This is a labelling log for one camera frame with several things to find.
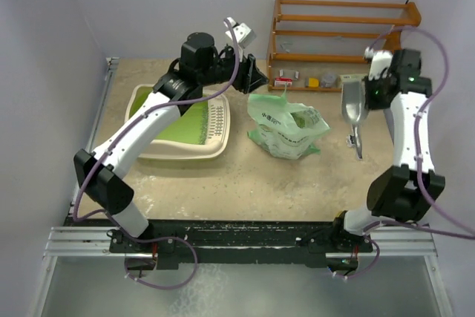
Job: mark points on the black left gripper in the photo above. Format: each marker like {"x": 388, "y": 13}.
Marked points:
{"x": 249, "y": 77}

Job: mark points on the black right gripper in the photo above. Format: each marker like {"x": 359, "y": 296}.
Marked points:
{"x": 369, "y": 103}

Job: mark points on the silver metal scoop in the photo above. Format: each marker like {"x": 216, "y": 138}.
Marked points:
{"x": 354, "y": 111}

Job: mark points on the black white bag sealing strip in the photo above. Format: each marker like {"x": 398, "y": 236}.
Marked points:
{"x": 349, "y": 140}

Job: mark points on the green cat litter bag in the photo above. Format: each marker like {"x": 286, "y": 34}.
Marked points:
{"x": 284, "y": 129}

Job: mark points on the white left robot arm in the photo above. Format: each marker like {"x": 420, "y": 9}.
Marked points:
{"x": 100, "y": 173}

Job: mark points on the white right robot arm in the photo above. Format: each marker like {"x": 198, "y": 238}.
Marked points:
{"x": 398, "y": 194}

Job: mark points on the red white small box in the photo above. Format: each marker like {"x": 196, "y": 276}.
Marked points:
{"x": 283, "y": 82}

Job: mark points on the green white carton box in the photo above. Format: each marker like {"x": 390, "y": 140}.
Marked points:
{"x": 352, "y": 77}

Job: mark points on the beige green litter box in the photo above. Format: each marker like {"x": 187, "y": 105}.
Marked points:
{"x": 201, "y": 133}

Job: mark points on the grey round container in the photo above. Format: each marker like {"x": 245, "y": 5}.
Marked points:
{"x": 328, "y": 80}

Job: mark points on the yellow small block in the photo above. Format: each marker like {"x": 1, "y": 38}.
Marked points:
{"x": 312, "y": 82}

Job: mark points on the wooden shelf rack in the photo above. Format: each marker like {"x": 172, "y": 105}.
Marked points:
{"x": 409, "y": 15}

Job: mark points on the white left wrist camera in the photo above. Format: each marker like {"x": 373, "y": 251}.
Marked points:
{"x": 242, "y": 32}

